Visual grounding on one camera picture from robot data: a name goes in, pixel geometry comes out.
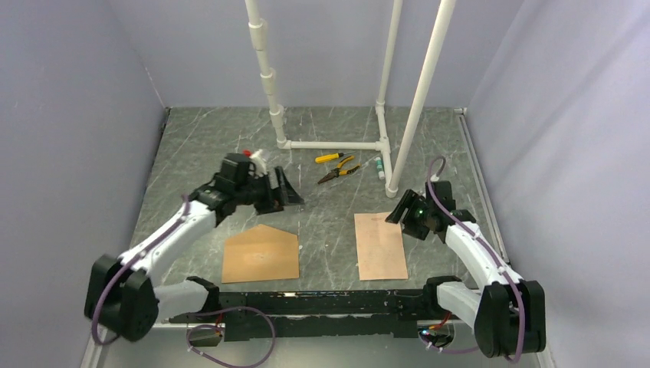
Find white pvc pipe frame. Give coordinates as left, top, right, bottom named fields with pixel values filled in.
left=245, top=0, right=457, bottom=199

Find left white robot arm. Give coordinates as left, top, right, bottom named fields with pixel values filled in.
left=84, top=161, right=304, bottom=346

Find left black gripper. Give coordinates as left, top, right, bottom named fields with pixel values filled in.
left=235, top=166, right=304, bottom=215

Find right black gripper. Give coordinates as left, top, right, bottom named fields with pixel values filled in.
left=386, top=189, right=435, bottom=241

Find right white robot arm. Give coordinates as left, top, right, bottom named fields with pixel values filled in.
left=386, top=181, right=547, bottom=362

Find tan paper letter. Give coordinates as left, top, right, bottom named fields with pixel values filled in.
left=354, top=212, right=409, bottom=281

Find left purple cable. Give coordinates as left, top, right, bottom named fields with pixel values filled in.
left=90, top=195, right=277, bottom=368

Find small white green tube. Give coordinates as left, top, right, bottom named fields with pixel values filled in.
left=375, top=157, right=386, bottom=180

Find brown paper envelope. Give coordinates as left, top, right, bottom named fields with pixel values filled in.
left=222, top=225, right=300, bottom=284

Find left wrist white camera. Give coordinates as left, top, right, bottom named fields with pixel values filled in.
left=242, top=149, right=271, bottom=178

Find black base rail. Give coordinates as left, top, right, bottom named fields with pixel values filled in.
left=170, top=289, right=448, bottom=342

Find yellow handled pliers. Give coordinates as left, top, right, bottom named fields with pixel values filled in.
left=317, top=156, right=361, bottom=185

